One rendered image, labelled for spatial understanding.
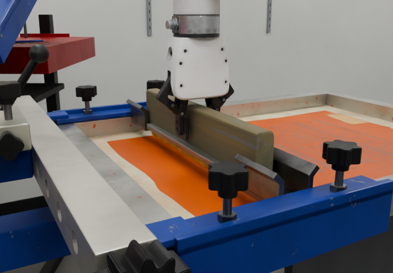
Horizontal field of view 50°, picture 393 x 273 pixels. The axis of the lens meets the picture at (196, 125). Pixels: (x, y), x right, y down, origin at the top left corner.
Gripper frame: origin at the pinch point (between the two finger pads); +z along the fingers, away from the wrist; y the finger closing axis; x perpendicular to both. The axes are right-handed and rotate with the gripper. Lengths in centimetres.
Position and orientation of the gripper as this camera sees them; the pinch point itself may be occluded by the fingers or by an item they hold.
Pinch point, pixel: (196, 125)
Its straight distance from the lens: 72.8
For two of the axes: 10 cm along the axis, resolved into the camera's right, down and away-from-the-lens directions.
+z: 0.0, 9.7, 2.5
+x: -4.8, -2.2, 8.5
